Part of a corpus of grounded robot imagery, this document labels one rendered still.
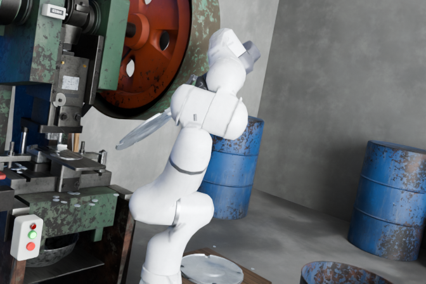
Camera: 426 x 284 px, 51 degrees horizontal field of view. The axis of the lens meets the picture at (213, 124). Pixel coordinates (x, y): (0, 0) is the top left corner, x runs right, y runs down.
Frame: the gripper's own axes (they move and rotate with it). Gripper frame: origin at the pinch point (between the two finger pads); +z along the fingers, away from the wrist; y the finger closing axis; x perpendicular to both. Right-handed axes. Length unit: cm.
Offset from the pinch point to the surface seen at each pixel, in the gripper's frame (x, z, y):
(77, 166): 17.9, 38.0, 0.7
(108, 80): -6.0, 19.0, 26.5
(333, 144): -304, -31, -75
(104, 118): -152, 97, 52
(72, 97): 3.6, 31.9, 27.3
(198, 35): -10.8, -21.7, 19.9
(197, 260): -27, 39, -58
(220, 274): -18, 30, -67
